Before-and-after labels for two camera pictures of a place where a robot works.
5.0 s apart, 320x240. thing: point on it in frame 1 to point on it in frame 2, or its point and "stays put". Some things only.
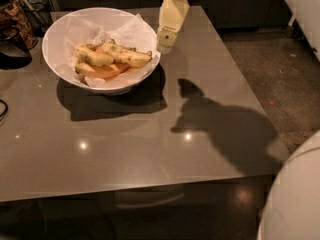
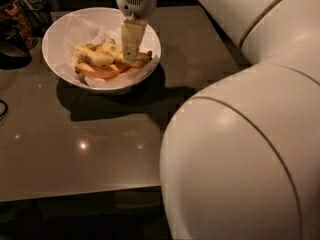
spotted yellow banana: x=89 y=53 stays put
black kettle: x=13 y=52 stays put
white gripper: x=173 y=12 to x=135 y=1
